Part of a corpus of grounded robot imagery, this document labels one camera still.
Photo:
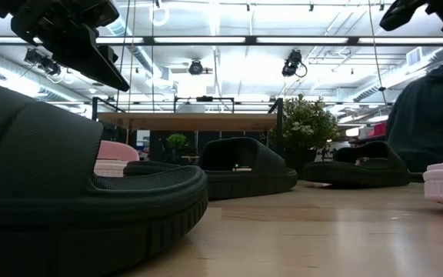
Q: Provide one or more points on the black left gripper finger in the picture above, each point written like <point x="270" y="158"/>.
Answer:
<point x="108" y="54"/>
<point x="87" y="57"/>

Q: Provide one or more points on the wooden shelf with black frame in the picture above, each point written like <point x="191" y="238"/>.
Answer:
<point x="187" y="121"/>

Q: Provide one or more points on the black overhead frame bar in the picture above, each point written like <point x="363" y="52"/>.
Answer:
<point x="252" y="40"/>

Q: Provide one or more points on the black ceiling-hung device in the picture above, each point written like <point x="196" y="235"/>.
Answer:
<point x="44" y="63"/>

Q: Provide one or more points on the person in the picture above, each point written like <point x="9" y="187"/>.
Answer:
<point x="429" y="115"/>

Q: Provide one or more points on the large potted green plant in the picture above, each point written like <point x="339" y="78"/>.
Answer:
<point x="306" y="123"/>

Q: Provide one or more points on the red storage box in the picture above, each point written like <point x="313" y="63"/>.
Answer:
<point x="377" y="130"/>

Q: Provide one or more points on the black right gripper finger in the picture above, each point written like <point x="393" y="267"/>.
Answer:
<point x="400" y="13"/>

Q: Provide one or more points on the small potted green plant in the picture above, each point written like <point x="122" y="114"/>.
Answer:
<point x="176" y="140"/>

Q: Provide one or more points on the round black hanging camera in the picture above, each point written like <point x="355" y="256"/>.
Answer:
<point x="195" y="67"/>

